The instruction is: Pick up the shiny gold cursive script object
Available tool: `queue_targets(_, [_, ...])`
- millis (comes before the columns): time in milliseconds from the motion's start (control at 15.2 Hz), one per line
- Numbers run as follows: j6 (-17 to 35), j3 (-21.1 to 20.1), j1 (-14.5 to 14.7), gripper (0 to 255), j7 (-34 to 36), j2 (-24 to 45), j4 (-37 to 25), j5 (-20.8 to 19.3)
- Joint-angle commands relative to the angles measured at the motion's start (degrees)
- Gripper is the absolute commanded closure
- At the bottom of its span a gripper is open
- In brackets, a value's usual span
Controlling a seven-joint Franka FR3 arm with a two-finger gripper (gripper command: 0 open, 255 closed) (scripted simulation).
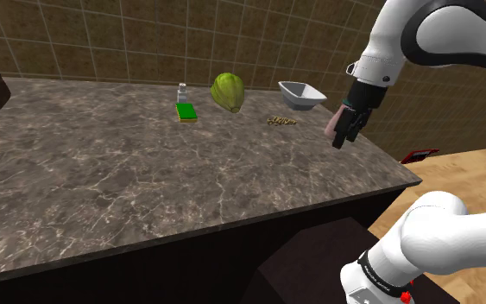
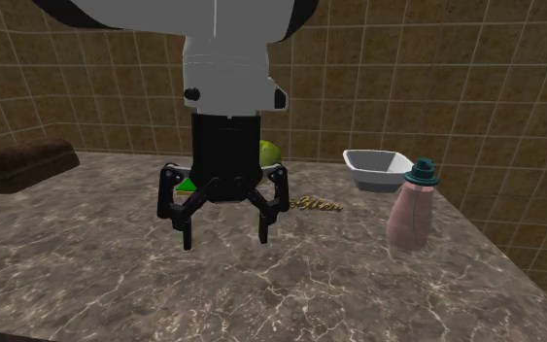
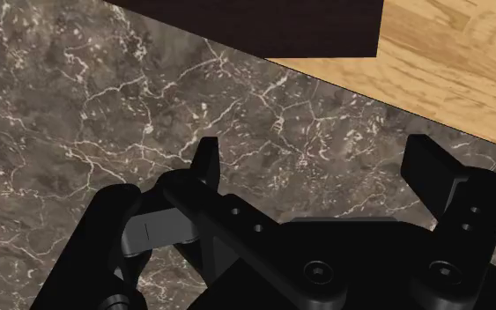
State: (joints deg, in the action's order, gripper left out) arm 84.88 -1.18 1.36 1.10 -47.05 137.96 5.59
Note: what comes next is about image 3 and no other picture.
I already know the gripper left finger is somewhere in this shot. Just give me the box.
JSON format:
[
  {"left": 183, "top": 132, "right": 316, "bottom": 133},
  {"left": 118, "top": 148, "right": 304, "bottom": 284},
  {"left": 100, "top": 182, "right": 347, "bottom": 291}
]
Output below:
[{"left": 29, "top": 136, "right": 348, "bottom": 310}]

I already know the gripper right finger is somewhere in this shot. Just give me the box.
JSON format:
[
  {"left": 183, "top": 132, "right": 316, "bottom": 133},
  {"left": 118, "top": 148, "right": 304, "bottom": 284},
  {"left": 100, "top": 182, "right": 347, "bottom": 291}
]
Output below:
[{"left": 400, "top": 133, "right": 496, "bottom": 302}]

